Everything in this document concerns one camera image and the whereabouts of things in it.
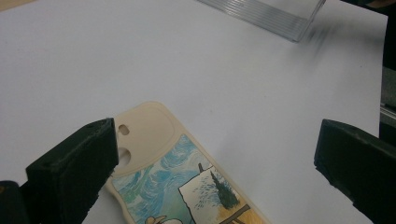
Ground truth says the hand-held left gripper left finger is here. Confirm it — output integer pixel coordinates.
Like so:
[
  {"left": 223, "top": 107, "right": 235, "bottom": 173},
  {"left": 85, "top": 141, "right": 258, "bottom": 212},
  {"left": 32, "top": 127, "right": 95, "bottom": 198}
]
[{"left": 20, "top": 117, "right": 120, "bottom": 224}]

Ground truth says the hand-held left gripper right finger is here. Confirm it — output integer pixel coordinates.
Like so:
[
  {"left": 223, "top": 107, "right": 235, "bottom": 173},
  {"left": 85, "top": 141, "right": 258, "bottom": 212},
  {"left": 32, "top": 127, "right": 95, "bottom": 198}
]
[{"left": 313, "top": 119, "right": 396, "bottom": 224}]

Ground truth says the beige painted phone case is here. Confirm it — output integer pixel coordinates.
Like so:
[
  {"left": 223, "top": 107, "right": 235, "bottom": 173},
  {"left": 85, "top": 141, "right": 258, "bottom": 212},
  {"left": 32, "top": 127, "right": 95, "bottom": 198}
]
[{"left": 104, "top": 101, "right": 273, "bottom": 224}]

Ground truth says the clear plastic container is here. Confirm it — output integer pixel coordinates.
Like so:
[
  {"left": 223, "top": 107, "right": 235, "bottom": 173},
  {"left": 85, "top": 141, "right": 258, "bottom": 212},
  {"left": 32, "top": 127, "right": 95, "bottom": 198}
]
[{"left": 195, "top": 0, "right": 327, "bottom": 43}]

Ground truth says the metal floor rail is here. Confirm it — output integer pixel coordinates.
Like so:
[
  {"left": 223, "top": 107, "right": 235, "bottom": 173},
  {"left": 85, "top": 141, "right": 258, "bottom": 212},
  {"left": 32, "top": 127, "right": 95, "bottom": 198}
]
[{"left": 378, "top": 103, "right": 396, "bottom": 120}]

